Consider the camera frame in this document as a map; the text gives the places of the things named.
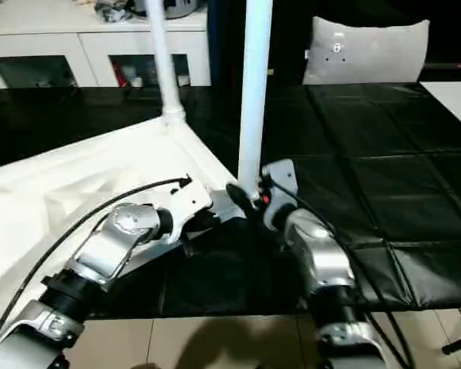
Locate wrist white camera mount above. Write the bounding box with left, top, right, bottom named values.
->
left=159, top=179, right=214, bottom=246
left=260, top=158, right=298, bottom=232

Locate white plastic table leg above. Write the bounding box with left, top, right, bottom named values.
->
left=144, top=0, right=188, bottom=128
left=237, top=0, right=275, bottom=211

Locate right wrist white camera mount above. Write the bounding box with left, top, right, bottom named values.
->
left=260, top=158, right=298, bottom=232

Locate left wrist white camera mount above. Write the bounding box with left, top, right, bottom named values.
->
left=159, top=179, right=214, bottom=246

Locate black tangled item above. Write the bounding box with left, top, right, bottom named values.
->
left=94, top=0, right=134, bottom=24

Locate white plastic table top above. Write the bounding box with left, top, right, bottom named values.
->
left=0, top=115, right=251, bottom=336

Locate white flat board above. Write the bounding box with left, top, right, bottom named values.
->
left=418, top=80, right=461, bottom=136

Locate black work surface mat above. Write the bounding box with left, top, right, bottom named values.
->
left=0, top=82, right=461, bottom=321

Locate white sideboard with glass doors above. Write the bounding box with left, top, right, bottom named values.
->
left=0, top=0, right=213, bottom=91

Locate grey pillow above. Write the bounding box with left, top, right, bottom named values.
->
left=302, top=15, right=432, bottom=86

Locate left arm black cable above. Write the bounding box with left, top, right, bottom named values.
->
left=0, top=175, right=194, bottom=340

